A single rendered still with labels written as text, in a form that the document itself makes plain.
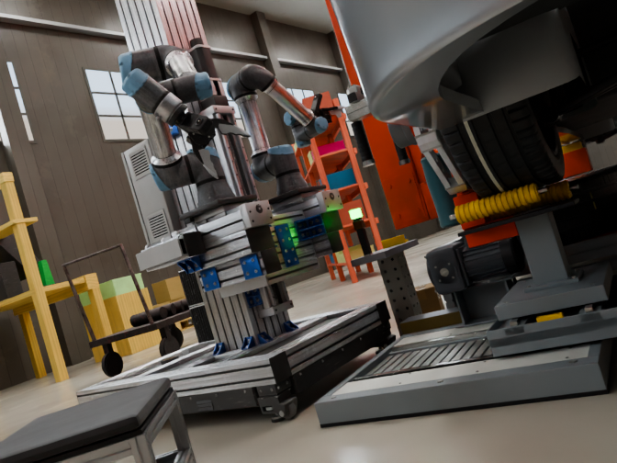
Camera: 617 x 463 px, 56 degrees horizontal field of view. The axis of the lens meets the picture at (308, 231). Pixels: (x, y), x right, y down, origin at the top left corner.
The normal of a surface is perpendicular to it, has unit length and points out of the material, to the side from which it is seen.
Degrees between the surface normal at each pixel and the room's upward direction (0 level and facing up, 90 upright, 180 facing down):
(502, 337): 90
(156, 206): 90
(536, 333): 90
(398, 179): 90
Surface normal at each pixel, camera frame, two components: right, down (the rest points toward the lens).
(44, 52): 0.76, -0.25
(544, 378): -0.49, 0.11
